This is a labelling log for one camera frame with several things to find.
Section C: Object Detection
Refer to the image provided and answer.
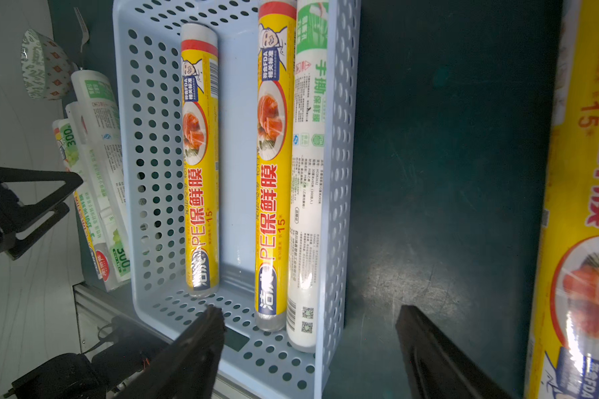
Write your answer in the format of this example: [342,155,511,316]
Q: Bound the light blue perforated plastic basket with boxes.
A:
[112,1,361,398]

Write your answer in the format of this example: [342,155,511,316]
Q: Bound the short yellow orange wrap roll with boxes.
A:
[524,1,599,398]

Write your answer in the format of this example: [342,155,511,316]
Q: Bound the white red label roll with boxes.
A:
[52,119,121,292]

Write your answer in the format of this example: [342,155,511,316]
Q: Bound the long yellow plastic wrap roll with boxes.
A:
[181,23,220,298]

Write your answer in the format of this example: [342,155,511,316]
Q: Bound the grey patterned round bowl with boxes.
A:
[21,29,78,101]

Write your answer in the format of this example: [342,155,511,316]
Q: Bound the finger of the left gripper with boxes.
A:
[0,167,83,260]

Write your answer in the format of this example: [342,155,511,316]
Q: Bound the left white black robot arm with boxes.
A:
[0,167,167,398]

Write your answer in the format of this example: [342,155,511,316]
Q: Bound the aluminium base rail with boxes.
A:
[73,283,259,398]

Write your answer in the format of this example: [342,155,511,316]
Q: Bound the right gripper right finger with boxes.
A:
[395,305,510,399]

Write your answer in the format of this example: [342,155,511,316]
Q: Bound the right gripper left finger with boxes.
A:
[118,307,226,398]

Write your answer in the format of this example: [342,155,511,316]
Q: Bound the white green long wrap roll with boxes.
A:
[287,1,330,352]

